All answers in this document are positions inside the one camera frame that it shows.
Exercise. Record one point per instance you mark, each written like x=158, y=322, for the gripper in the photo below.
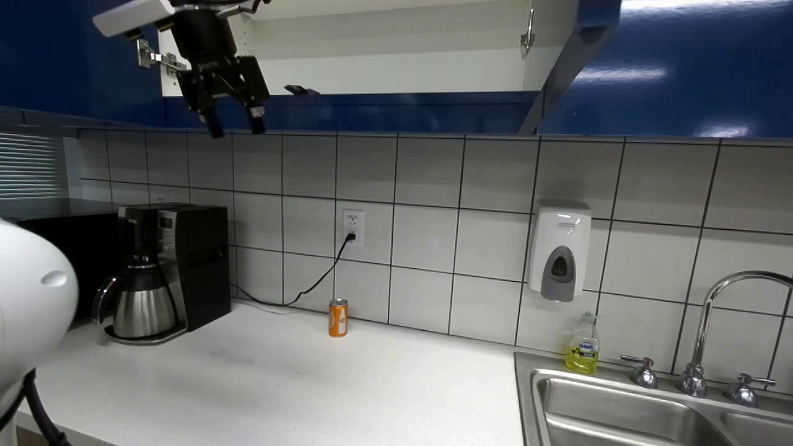
x=203, y=38

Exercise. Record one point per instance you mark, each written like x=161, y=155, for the blue cabinet door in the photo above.
x=68, y=62
x=681, y=74

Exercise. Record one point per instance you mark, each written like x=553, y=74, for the black coffee maker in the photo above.
x=195, y=260

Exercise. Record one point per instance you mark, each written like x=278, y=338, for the window blinds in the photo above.
x=31, y=166

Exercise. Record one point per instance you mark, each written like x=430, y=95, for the black microwave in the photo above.
x=74, y=248

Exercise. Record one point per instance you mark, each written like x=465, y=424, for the steel coffee carafe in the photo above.
x=141, y=303

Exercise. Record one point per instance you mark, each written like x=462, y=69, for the orange drink can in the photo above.
x=337, y=319

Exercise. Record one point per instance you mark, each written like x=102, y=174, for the white soap dispenser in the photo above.
x=559, y=248

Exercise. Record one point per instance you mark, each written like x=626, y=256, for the yellow dish soap bottle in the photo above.
x=582, y=353

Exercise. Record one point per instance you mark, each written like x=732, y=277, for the chrome tap lever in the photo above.
x=742, y=391
x=644, y=373

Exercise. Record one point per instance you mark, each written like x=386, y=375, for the steel sink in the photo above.
x=619, y=409

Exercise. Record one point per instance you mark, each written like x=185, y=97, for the chrome tap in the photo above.
x=703, y=328

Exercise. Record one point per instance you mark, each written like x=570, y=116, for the blue wall cabinet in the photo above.
x=396, y=114

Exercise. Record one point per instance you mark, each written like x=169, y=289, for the white wall socket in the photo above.
x=353, y=227

